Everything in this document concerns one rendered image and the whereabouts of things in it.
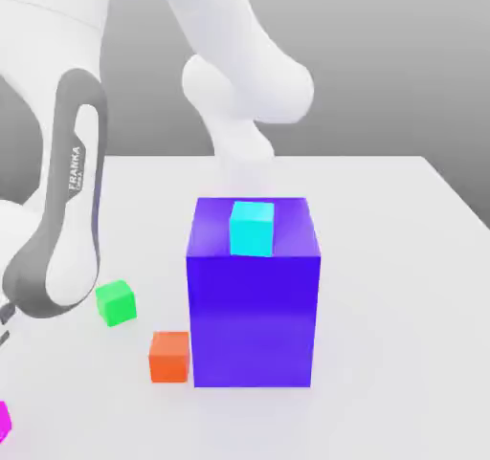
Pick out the small cyan cube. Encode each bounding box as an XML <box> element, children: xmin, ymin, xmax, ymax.
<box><xmin>229</xmin><ymin>200</ymin><xmax>276</xmax><ymax>258</ymax></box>

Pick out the small green cube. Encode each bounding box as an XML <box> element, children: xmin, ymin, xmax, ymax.
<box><xmin>94</xmin><ymin>279</ymin><xmax>138</xmax><ymax>328</ymax></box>

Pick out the small orange cube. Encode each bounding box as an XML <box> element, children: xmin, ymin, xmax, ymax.
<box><xmin>147</xmin><ymin>330</ymin><xmax>191</xmax><ymax>384</ymax></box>

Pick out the small magenta cube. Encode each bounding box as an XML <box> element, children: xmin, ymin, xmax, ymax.
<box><xmin>0</xmin><ymin>401</ymin><xmax>13</xmax><ymax>445</ymax></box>

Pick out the large blue box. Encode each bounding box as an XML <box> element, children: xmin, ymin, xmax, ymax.
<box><xmin>185</xmin><ymin>196</ymin><xmax>322</xmax><ymax>389</ymax></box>

